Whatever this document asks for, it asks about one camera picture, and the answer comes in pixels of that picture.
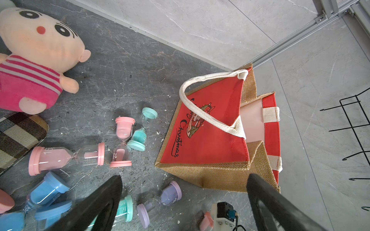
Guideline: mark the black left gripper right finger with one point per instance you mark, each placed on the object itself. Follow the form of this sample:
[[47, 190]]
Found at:
[[272, 210]]

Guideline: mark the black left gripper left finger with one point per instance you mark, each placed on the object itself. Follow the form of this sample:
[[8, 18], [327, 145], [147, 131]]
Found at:
[[100, 207]]

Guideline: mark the purple hourglass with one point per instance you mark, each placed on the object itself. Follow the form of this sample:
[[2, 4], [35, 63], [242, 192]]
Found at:
[[150, 210]]

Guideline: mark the pink hourglass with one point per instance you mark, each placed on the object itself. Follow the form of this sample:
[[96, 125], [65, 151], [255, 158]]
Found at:
[[122, 152], [207, 223], [45, 159]]

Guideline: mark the blue hourglass in pile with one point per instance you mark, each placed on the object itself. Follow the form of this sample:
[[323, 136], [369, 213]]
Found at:
[[42, 195]]

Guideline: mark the green hourglass centre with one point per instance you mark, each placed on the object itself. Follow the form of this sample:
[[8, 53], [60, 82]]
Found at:
[[125, 211]]

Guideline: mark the pink hourglass lying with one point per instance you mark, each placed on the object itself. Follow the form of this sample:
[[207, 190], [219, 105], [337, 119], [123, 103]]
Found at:
[[45, 159]]

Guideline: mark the green hourglass near bag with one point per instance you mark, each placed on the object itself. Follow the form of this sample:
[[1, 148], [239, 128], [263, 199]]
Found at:
[[138, 140]]

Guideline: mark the pink hourglass upright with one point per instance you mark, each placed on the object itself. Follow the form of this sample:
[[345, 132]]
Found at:
[[122, 152]]

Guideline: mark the plaid fabric pouch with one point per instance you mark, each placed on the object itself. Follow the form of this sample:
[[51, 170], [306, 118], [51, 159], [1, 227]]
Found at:
[[20, 133]]

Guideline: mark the pink plush doll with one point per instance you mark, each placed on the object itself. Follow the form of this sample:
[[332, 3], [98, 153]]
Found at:
[[42, 50]]

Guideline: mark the black wire hook rack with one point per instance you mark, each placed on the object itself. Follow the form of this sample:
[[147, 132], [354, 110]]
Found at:
[[343, 167]]

